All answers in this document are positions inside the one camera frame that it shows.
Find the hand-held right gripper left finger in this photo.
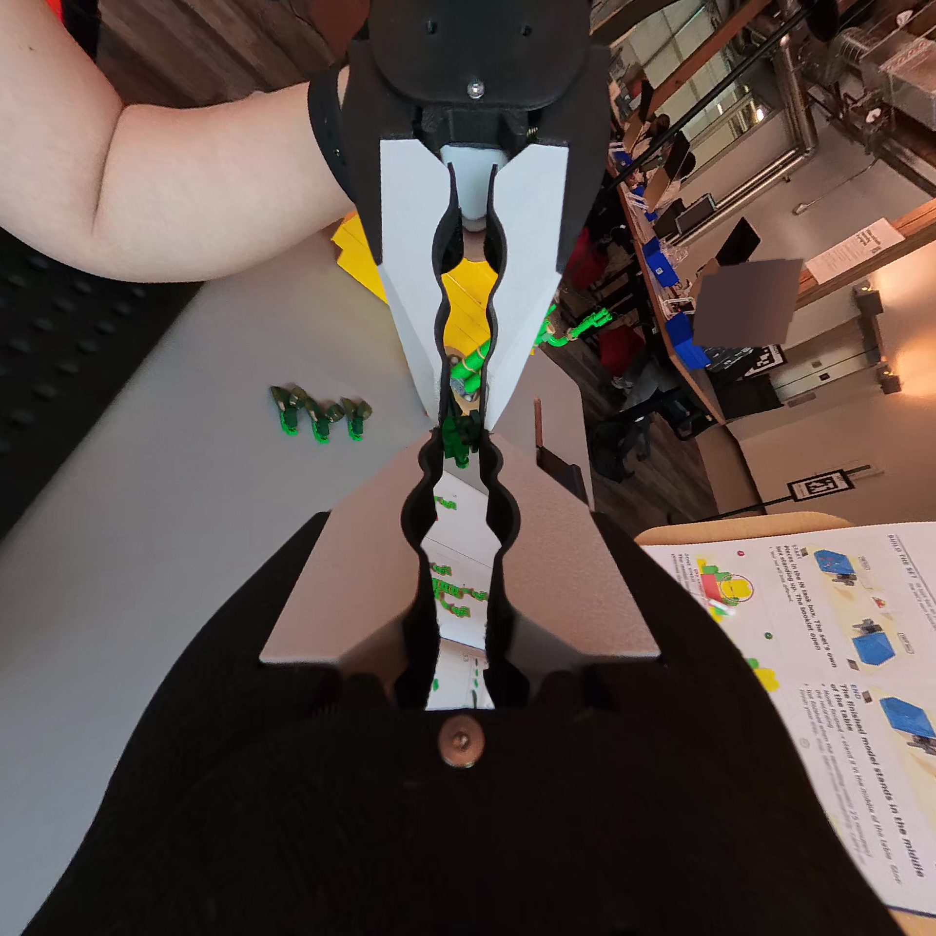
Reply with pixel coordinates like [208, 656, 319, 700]
[259, 428, 443, 709]

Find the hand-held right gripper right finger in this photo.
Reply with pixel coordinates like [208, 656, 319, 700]
[479, 431, 663, 709]

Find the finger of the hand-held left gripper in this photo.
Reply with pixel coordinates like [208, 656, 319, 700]
[379, 139, 459, 429]
[485, 141, 572, 434]

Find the person's left forearm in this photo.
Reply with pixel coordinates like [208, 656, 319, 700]
[0, 0, 359, 285]

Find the green lego bamboo plant model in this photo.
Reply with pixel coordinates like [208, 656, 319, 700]
[448, 306, 614, 405]

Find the open lego instruction booklet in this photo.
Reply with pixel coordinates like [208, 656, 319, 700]
[423, 468, 507, 712]

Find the yellow plastic bin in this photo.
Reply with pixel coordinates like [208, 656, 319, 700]
[331, 211, 500, 353]

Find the red bean bag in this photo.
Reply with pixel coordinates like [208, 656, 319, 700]
[600, 322, 649, 375]
[569, 227, 613, 295]

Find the black box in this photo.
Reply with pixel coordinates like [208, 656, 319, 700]
[536, 437, 593, 507]

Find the blue storage bin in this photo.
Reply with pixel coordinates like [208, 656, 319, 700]
[642, 236, 679, 288]
[664, 310, 712, 371]

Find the long wooden desk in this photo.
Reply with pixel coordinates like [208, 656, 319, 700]
[613, 146, 734, 427]

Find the cardboard backed instruction sheet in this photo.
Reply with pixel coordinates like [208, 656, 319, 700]
[635, 512, 936, 936]

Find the marker sign on pole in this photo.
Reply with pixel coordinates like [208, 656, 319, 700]
[787, 471, 857, 505]

